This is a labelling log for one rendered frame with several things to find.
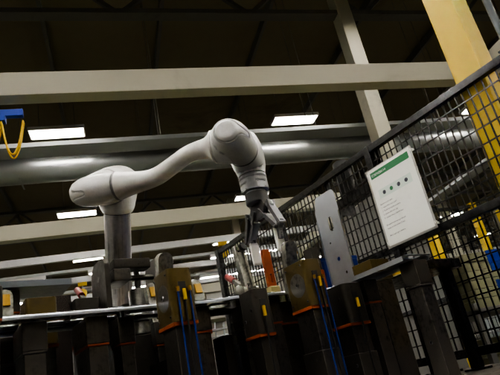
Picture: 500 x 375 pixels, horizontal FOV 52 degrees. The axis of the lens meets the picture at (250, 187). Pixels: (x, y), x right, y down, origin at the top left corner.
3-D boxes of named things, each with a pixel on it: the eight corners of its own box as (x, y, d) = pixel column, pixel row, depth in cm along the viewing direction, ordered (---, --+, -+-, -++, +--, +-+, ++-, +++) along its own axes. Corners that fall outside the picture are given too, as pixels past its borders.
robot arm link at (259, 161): (241, 186, 169) (228, 172, 157) (232, 145, 175) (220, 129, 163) (271, 177, 167) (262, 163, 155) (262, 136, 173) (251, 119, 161)
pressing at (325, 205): (358, 287, 157) (331, 187, 170) (335, 296, 166) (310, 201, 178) (359, 287, 158) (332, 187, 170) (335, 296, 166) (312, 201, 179)
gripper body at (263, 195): (239, 198, 162) (244, 225, 159) (252, 187, 156) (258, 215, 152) (258, 199, 166) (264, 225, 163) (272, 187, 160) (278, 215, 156)
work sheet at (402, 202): (437, 227, 167) (409, 144, 178) (388, 249, 184) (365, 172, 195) (441, 227, 168) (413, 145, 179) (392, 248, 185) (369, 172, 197)
